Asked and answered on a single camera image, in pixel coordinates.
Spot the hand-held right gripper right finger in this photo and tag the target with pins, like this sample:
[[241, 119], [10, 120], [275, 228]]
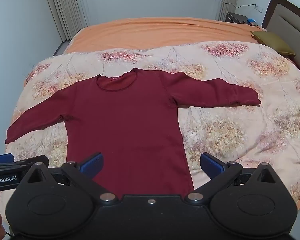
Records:
[[210, 165]]

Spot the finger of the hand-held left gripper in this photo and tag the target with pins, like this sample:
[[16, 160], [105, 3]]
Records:
[[1, 158], [32, 160]]

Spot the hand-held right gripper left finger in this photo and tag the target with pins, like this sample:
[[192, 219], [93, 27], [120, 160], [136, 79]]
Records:
[[93, 165]]

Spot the dark red long-sleeve shirt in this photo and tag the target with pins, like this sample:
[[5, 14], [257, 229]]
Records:
[[125, 130]]

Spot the floral quilt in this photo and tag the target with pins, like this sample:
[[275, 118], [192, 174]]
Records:
[[227, 135]]

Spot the olive green pillow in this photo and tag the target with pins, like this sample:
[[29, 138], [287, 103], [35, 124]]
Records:
[[272, 41]]

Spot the orange bed sheet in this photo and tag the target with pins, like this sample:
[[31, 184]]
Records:
[[152, 33]]

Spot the dark wooden nightstand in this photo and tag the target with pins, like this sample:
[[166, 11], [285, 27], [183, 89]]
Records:
[[236, 17]]

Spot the small blue item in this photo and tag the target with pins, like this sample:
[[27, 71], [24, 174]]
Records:
[[251, 20]]

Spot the white pleated curtain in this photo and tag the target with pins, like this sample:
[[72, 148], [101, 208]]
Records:
[[223, 0], [65, 5]]

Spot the padded bed headboard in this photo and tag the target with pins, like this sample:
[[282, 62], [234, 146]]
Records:
[[290, 22]]

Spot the white wall socket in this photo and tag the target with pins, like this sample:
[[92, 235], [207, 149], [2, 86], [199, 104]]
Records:
[[258, 8]]

